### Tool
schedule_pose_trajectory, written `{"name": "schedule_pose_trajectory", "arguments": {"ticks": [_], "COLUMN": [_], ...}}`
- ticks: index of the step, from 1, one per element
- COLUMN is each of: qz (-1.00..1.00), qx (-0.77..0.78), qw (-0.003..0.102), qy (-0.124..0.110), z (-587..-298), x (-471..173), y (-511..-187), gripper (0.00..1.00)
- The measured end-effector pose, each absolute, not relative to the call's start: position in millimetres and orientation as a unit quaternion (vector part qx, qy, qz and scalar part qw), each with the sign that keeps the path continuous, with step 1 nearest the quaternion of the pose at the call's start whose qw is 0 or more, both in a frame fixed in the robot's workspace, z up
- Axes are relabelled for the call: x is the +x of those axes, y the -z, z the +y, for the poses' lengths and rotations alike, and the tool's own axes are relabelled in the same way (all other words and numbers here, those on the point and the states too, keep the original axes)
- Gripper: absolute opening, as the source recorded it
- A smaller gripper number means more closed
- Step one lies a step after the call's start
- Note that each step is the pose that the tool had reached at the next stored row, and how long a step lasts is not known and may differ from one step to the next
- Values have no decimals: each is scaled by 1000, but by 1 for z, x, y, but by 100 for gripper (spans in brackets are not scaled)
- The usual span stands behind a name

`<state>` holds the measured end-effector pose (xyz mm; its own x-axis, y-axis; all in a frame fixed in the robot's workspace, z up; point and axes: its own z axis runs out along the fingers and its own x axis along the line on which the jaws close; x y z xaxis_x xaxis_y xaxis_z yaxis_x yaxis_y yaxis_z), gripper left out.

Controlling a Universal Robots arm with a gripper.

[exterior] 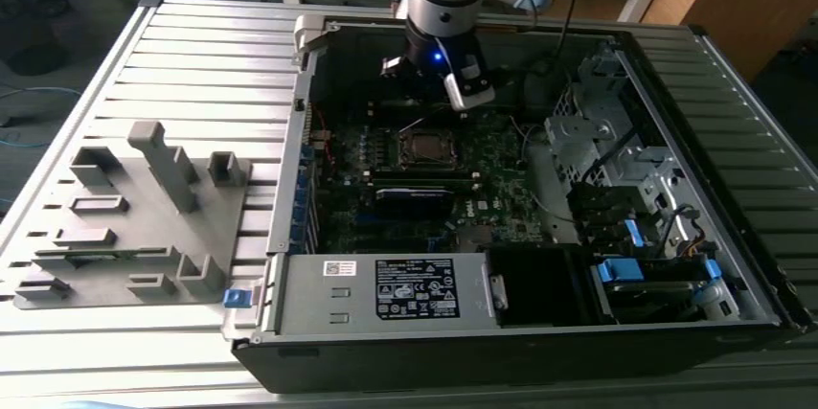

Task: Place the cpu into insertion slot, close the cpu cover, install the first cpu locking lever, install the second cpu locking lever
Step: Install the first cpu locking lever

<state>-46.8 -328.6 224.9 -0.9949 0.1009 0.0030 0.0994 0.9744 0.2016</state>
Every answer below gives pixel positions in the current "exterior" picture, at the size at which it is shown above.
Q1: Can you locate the silver CPU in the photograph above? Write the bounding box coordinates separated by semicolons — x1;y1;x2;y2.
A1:
408;133;450;161

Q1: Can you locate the metal socket cover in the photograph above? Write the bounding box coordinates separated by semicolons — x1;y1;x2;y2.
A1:
400;129;460;167

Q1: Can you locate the metal CPU socket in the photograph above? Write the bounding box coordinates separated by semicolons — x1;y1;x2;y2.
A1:
394;126;467;171

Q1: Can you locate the metal disk bay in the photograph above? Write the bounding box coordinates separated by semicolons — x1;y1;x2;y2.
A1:
542;52;689;218

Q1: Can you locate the green motherboard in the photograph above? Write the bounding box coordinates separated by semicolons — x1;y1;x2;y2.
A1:
299;111;567;257

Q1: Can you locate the black graphics card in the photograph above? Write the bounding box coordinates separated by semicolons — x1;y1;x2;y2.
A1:
372;185;456;219

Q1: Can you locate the silver chipset heatsink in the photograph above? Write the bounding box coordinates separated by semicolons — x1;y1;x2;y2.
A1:
458;225;495;251

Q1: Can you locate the black power supply label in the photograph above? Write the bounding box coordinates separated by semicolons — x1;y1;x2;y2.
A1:
374;257;459;320

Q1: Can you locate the grey power supply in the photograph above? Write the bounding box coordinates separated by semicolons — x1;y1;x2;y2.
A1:
271;251;503;336

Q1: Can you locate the blue disk carrier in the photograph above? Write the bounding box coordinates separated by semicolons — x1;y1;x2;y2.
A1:
591;257;649;288

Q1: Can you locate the grey parts rack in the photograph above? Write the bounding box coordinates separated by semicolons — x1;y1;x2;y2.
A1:
11;120;256;310

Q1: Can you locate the blue case latch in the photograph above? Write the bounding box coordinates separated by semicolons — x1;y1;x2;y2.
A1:
223;287;256;309

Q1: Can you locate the black hard disk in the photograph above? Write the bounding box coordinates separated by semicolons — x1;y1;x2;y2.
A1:
603;279;702;325

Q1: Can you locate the black PC case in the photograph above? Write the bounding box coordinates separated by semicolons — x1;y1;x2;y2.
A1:
227;13;818;396

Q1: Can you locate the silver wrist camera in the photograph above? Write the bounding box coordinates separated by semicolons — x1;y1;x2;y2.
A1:
442;62;499;112
379;57;411;79

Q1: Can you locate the grey case handle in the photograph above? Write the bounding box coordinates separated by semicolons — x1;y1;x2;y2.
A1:
291;14;328;67

